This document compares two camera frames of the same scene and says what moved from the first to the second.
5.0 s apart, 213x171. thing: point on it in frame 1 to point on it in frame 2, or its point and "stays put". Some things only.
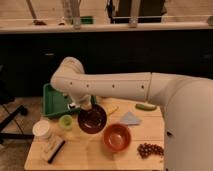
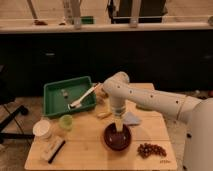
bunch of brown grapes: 145,149 stays put
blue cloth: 130,118 stays put
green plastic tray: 55,103 stays put
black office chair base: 6,99 stays put
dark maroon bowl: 92,120 to 117,140
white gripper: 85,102 to 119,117
